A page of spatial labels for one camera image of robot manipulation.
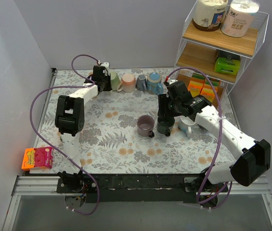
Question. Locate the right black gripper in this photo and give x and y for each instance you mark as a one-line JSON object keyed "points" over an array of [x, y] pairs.
{"points": [[162, 110]]}

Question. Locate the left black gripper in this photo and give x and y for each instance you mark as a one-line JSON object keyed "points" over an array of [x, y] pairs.
{"points": [[106, 84]]}

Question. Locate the green mug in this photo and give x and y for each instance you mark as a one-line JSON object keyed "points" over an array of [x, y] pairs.
{"points": [[116, 83]]}

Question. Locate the blue glazed mug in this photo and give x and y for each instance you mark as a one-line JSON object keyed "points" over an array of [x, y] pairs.
{"points": [[154, 85]]}

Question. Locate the pink mug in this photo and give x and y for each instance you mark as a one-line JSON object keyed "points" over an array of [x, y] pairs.
{"points": [[128, 82]]}

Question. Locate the dark grey mug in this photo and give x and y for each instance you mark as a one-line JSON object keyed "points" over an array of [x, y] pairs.
{"points": [[165, 125]]}

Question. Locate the small dark grey-blue mug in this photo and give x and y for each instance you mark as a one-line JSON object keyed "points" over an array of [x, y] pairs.
{"points": [[141, 83]]}

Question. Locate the lilac mug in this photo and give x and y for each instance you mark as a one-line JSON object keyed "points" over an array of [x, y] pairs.
{"points": [[145, 126]]}

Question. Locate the white and blue mug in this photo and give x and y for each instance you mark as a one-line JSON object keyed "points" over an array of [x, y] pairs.
{"points": [[186, 125]]}

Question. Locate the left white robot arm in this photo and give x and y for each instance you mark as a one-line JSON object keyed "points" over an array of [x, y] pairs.
{"points": [[70, 113]]}

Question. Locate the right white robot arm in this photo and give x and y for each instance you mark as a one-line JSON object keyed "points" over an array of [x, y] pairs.
{"points": [[252, 157]]}

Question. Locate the shelf sponge pack front left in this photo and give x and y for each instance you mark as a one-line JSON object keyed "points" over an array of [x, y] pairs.
{"points": [[195, 88]]}

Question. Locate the shelf sponge pack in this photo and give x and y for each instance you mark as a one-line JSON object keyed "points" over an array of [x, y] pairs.
{"points": [[214, 82], [198, 78], [209, 94], [195, 88]]}

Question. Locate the shelf sponge pack back left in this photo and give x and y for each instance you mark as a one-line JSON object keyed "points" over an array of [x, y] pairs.
{"points": [[198, 78]]}

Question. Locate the shelf sponge pack front right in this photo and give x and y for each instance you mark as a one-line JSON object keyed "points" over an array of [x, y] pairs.
{"points": [[209, 94]]}

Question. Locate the shelf sponge pack back right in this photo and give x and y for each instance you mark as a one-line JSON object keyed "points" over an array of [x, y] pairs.
{"points": [[214, 82]]}

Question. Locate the green tissue pack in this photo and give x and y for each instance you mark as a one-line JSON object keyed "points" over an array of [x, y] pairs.
{"points": [[227, 66]]}

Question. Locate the pink box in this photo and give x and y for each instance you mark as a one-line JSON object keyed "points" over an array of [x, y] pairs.
{"points": [[43, 158]]}

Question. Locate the brown toilet paper roll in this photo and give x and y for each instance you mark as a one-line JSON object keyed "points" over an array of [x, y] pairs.
{"points": [[208, 14]]}

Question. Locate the pink toilet paper roll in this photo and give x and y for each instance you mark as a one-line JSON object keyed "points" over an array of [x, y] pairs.
{"points": [[239, 17]]}

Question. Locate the orange sponge pack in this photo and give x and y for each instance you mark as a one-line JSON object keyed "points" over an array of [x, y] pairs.
{"points": [[28, 162]]}

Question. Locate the white wire wooden shelf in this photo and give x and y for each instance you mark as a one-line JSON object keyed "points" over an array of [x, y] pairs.
{"points": [[198, 49]]}

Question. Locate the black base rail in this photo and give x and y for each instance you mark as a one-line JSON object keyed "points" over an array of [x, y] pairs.
{"points": [[138, 188]]}

